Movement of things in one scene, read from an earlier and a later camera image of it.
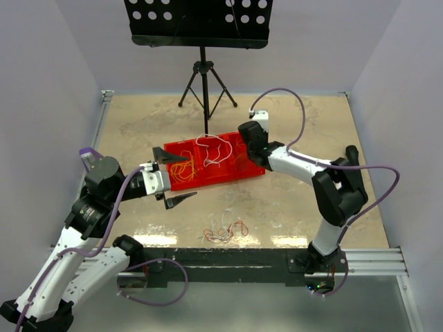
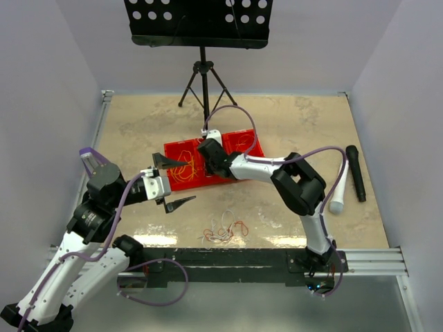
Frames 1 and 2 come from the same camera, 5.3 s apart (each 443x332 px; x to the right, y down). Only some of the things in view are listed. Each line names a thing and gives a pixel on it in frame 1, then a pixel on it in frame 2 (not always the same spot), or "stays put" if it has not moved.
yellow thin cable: (185, 171) stays put
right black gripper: (264, 133) to (210, 169)
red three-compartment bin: (212, 160) stays put
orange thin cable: (224, 234) stays put
